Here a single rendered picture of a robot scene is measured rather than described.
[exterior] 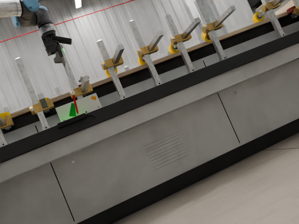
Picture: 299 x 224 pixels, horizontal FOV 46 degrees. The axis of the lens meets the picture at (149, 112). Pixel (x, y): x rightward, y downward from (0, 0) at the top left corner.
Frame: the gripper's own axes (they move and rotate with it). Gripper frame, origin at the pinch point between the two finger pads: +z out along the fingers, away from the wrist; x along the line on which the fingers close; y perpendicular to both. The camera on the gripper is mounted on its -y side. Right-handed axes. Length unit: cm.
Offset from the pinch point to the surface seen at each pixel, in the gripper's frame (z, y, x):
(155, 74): 24, -51, -6
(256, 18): 6, -152, -25
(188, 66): 26, -75, -6
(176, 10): -244, -418, -700
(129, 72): 13.0, -41.1, -24.1
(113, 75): 15.0, -25.6, -5.8
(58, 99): 14.0, 10.3, -24.2
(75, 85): 13.2, -1.5, -5.9
